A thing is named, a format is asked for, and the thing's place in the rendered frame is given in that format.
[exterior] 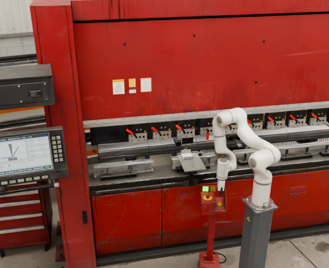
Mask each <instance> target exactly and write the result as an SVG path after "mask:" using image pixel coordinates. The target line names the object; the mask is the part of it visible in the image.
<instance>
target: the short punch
mask: <svg viewBox="0 0 329 268"><path fill-rule="evenodd" d="M181 143H182V146H187V145H193V137H192V138H182V142H181Z"/></svg>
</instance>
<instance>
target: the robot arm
mask: <svg viewBox="0 0 329 268"><path fill-rule="evenodd" d="M232 123H236V124H237V125H238V127H237V135H238V136H239V138H240V139H241V140H242V141H243V142H244V143H245V144H246V145H247V146H249V147H250V148H253V149H255V150H257V152H255V153H253V154H252V155H251V156H250V158H249V166H250V167H251V168H252V169H253V171H254V180H253V190H252V195H250V196H249V197H248V198H247V199H246V203H247V205H248V206H249V207H250V208H252V209H254V210H256V211H268V210H270V209H272V208H273V207H274V202H273V200H272V199H271V198H269V197H270V190H271V185H272V173H271V172H270V171H269V170H266V167H269V166H271V165H273V164H276V163H277V162H278V161H279V160H280V159H281V154H280V151H279V150H278V149H277V148H276V147H275V146H274V145H272V144H270V143H269V142H267V141H265V140H263V139H261V138H259V137H258V136H257V135H256V134H255V133H254V132H253V130H252V129H251V128H250V127H249V125H248V122H247V114H246V112H245V110H243V109H242V108H239V107H238V108H233V109H230V110H226V111H223V112H220V113H217V115H216V116H215V117H214V119H213V121H212V127H213V138H214V143H215V151H216V153H218V154H227V155H228V159H229V160H228V159H226V158H219V159H218V164H217V179H218V182H217V188H218V195H219V196H222V195H223V191H224V188H225V180H226V179H227V176H228V172H229V171H232V170H235V169H236V157H235V155H234V153H233V152H232V151H231V150H229V149H228V148H227V146H226V134H225V126H226V125H229V124H232Z"/></svg>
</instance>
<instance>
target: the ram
mask: <svg viewBox="0 0 329 268"><path fill-rule="evenodd" d="M73 29H74V36H75V47H76V57H77V68H78V79H79V90H80V101H81V111H82V117H83V121H91V120H104V119H117V118H130V117H138V116H150V115H164V114H177V113H189V112H203V111H215V110H228V109H233V108H238V107H239V108H249V107H262V106H275V105H288V104H301V103H314V102H327V101H329V12H319V13H291V14H263V15H235V16H207V17H192V18H164V19H136V20H108V21H80V22H73ZM141 78H151V82H152V91H149V92H141ZM120 79H124V90H125V93H124V94H113V81H112V80H120ZM129 79H135V81H136V87H129ZM129 89H136V93H129ZM328 107H329V105H317V106H304V107H292V108H279V109H272V110H258V111H246V114H258V113H271V112H284V111H296V110H308V109H316V108H328ZM216 115H217V114H208V115H195V116H182V117H175V118H163V119H150V120H137V121H124V122H111V123H99V124H86V125H83V128H94V127H107V126H114V125H127V124H139V123H151V122H164V121H176V120H189V119H201V118H214V117H215V116H216Z"/></svg>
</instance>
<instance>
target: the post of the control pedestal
mask: <svg viewBox="0 0 329 268"><path fill-rule="evenodd" d="M215 222H216V216H215V215H209V221H208V239H207V261H213V246H214V237H215Z"/></svg>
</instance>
